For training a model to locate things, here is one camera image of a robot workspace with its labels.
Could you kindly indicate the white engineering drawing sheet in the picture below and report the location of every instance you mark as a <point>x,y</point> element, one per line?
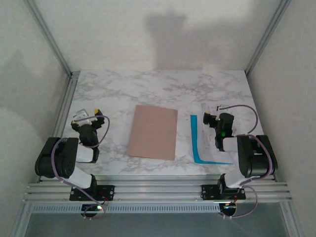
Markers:
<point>206,138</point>

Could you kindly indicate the blue plastic sheet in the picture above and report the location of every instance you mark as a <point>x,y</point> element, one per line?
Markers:
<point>195,138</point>

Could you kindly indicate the brown paper folder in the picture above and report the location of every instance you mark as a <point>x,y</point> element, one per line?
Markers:
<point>153,133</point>

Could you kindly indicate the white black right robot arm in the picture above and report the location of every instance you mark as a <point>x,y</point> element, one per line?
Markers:
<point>256,160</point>

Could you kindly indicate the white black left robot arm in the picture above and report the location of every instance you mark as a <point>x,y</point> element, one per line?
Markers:
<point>61,158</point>

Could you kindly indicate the small controller board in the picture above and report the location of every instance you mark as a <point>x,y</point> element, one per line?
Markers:
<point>92,209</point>
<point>229,209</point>

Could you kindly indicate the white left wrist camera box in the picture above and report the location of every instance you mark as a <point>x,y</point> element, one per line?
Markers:
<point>82,116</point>

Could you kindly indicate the aluminium side rail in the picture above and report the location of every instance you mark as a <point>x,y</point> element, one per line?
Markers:
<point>65,111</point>

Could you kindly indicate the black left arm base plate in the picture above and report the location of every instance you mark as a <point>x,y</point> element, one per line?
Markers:
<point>108,191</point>

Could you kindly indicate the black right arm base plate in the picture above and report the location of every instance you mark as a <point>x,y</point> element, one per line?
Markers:
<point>209,191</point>

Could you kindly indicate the aluminium mounting rail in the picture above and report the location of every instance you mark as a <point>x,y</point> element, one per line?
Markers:
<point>158,190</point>

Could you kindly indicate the aluminium frame post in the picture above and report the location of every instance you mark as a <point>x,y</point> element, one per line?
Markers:
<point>18,222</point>
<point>266,37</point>
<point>49,37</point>
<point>292,219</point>

